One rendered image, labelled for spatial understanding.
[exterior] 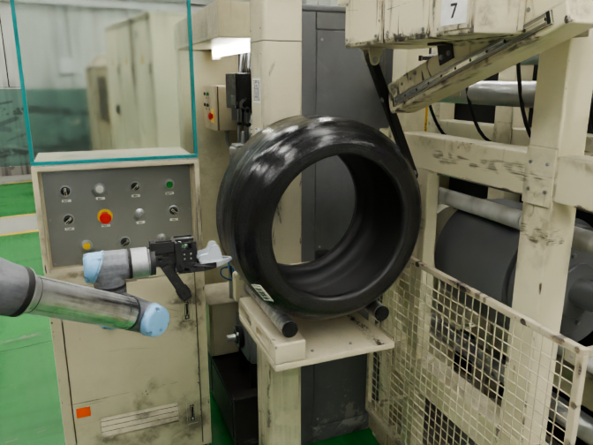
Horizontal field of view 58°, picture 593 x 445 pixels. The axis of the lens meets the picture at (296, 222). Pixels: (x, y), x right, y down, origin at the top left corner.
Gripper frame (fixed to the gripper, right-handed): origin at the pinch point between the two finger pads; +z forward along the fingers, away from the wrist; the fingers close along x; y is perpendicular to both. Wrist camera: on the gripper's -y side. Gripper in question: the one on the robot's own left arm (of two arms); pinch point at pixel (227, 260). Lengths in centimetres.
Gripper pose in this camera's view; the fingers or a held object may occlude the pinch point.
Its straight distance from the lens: 144.9
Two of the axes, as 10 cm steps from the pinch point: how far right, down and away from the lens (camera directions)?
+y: 0.1, -9.7, -2.5
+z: 9.3, -0.8, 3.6
